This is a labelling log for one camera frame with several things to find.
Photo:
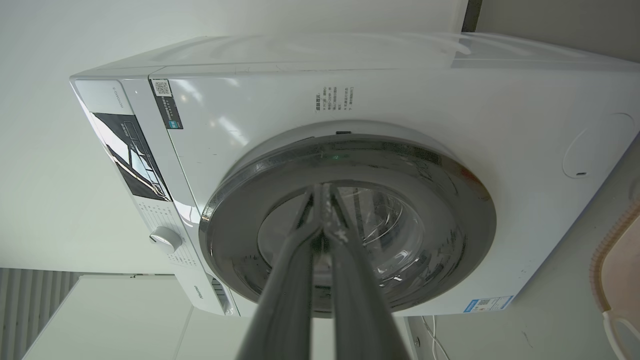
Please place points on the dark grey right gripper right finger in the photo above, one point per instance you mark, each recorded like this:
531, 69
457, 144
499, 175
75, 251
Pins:
360, 300

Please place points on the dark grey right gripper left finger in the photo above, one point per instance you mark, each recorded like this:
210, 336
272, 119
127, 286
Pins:
285, 300

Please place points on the beige plastic laundry basket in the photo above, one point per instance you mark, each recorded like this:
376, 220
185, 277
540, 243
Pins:
617, 270

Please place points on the grey round washing machine door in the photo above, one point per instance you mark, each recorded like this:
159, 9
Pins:
440, 220

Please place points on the silver washing machine control knob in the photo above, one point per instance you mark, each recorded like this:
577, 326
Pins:
166, 239

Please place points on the white cabinet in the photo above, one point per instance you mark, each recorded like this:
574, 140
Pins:
125, 320

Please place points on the white front-load washing machine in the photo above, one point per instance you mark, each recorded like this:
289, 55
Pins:
400, 100

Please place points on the grey ribbed wall panel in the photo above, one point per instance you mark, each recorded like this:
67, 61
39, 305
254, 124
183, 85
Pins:
30, 305

